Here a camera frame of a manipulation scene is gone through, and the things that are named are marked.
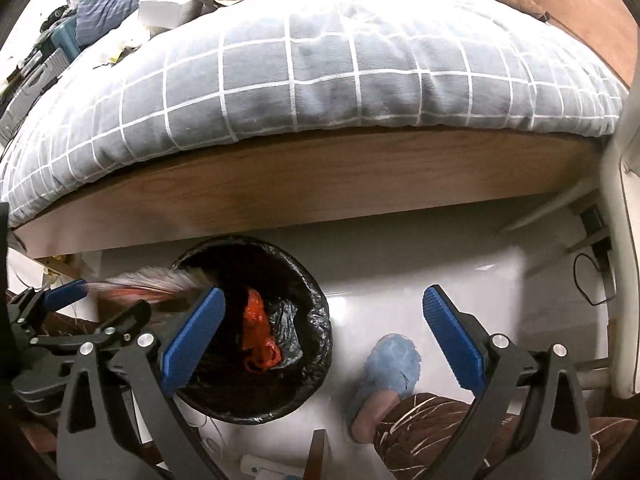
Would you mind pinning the red plastic bag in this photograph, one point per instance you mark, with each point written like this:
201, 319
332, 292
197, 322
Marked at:
262, 350

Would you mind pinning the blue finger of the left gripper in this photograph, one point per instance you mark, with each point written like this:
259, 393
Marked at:
61, 297
131, 321

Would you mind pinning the black trash bin with liner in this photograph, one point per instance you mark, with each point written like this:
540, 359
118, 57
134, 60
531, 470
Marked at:
230, 383

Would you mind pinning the brown patterned trouser leg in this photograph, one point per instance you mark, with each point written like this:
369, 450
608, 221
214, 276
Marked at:
413, 434

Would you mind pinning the clear bubble wrap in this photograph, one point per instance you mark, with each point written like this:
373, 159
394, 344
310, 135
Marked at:
152, 284

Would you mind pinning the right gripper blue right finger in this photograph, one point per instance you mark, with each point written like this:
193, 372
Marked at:
460, 337

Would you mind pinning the grey suitcase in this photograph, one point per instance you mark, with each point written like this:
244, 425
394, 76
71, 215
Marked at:
36, 84

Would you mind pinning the white cardboard box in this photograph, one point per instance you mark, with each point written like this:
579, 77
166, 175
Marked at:
168, 14

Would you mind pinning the wooden bed frame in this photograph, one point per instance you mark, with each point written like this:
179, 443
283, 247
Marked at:
305, 178

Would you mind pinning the grey checked bed cover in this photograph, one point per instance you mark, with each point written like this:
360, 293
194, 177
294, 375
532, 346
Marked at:
264, 67

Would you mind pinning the white chair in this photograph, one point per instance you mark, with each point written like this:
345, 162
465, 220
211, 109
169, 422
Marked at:
619, 185

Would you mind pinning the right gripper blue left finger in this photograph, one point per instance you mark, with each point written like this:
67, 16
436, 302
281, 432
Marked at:
187, 342

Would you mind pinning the blue fuzzy slipper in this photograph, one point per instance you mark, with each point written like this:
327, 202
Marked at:
393, 364

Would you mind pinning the teal suitcase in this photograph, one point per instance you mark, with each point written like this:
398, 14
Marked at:
63, 35

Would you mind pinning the wooden headboard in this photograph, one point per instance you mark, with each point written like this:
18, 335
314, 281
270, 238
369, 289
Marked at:
606, 26

